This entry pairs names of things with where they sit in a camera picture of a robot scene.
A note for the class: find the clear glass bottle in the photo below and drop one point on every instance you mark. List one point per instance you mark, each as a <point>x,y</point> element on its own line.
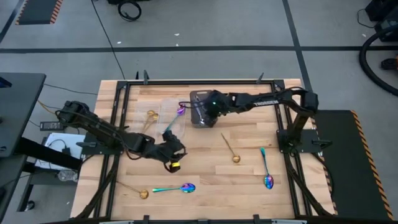
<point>66,176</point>

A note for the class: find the small black striped-edge mat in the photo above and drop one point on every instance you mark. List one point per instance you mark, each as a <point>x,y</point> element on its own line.
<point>37,11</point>

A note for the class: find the grey plastic bin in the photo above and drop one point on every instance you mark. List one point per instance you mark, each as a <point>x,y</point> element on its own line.
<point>194,118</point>

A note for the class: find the yellow tape tag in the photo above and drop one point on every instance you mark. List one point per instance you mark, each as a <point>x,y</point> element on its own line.
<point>176,164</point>

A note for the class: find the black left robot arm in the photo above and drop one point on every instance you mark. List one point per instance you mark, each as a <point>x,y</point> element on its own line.
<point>102,130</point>

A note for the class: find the black aluminium table frame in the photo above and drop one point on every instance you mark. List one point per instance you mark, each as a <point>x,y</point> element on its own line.
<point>202,82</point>

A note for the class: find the rainbow metal spoon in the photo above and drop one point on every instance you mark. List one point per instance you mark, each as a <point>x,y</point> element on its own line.
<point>188,188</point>
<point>269,182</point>
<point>180,110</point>

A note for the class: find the silver metal spoon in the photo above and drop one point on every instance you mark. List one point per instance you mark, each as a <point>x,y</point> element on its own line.
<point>202,122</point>

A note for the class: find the black frame clamp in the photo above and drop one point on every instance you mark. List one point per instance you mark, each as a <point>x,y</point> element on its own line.
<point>145,219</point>
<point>137,75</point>
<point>260,79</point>
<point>145,77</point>
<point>256,219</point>

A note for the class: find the white paper sheet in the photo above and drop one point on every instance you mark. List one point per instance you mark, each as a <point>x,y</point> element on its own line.
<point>73,140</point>

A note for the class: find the large black striped-edge mat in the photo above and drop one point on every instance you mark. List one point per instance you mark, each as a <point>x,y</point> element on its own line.
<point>348,171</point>

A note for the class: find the clear plastic bin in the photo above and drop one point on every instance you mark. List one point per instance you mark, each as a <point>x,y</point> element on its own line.
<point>140,124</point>
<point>169,109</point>

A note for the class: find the black desk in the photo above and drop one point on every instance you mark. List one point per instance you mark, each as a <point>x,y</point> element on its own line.
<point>18,109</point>

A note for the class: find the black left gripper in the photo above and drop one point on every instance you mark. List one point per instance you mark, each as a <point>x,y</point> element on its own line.
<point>171,151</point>

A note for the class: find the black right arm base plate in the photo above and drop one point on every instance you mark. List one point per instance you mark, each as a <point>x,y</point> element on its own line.
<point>311,146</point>

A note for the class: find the black caster wheel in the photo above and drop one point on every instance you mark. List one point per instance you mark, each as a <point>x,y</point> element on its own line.
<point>30,206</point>

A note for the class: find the orange and black device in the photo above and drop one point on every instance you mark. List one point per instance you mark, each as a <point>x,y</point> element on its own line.
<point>390,63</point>

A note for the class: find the black equipment box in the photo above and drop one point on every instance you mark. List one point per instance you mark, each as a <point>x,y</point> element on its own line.
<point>385,18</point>

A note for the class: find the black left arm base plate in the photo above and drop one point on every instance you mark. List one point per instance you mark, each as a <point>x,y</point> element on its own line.
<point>102,151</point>

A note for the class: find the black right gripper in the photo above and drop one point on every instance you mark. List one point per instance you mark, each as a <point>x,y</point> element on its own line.
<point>217,105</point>

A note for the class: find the black power adapter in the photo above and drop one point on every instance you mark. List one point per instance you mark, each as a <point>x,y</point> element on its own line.
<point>51,125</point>

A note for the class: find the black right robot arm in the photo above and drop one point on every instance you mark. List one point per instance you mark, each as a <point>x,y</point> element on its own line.
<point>264,102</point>

